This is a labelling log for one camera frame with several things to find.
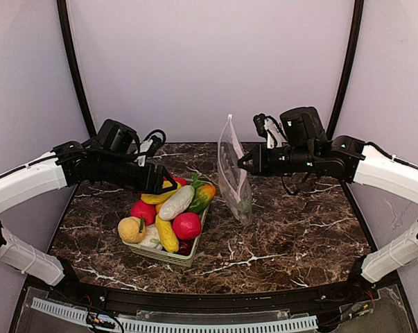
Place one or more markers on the red toy apple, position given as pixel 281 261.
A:
pixel 187 226

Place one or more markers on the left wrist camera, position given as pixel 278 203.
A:
pixel 149 146

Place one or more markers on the white slotted cable duct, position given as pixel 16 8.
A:
pixel 156 321

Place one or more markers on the orange green toy mango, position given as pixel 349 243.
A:
pixel 206 193

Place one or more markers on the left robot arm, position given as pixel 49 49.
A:
pixel 115 155

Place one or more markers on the red toy tomato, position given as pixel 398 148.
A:
pixel 142 210

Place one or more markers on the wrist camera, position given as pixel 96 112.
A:
pixel 268 128
pixel 149 146

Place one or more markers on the clear dotted zip bag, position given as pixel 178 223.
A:
pixel 232 181

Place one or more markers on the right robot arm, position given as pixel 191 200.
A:
pixel 296 142

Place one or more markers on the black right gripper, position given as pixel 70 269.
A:
pixel 258 159

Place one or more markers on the yellow toy corn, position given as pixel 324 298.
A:
pixel 167 236

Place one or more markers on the green toy bitter gourd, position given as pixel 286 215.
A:
pixel 245 208

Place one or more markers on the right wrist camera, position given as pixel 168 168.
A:
pixel 268 128

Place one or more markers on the white toy bitter gourd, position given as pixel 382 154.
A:
pixel 177 203

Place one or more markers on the yellow toy mango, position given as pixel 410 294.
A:
pixel 155 199

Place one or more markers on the dark red toy fruit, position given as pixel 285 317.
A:
pixel 186 247

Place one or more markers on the tan toy potato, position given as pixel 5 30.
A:
pixel 132 230

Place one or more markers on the white toy garlic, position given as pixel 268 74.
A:
pixel 151 240

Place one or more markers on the black front rail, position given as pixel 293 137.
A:
pixel 317 300

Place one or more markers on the pale green plastic basket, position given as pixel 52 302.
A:
pixel 164 256

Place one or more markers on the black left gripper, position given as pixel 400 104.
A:
pixel 152 177

